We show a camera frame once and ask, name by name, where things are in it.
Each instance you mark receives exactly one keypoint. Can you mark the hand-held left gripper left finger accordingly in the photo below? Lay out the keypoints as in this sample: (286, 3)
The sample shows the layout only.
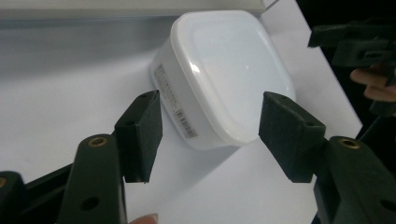
(93, 174)

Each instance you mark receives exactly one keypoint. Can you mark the white plastic container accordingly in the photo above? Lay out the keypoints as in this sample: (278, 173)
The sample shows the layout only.
(230, 74)

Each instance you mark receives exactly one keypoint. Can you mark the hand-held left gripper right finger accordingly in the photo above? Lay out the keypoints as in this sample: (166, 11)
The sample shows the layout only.
(348, 177)

